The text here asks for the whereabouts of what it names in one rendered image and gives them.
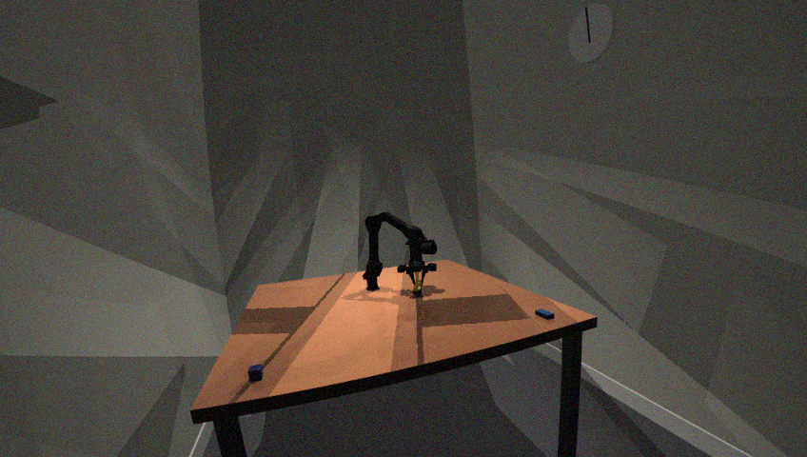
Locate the small blue cube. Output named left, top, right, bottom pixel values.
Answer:
left=247, top=364, right=264, bottom=382

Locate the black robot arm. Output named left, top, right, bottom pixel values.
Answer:
left=363, top=212, right=437, bottom=291

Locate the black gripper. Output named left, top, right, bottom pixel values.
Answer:
left=397, top=254, right=437, bottom=285

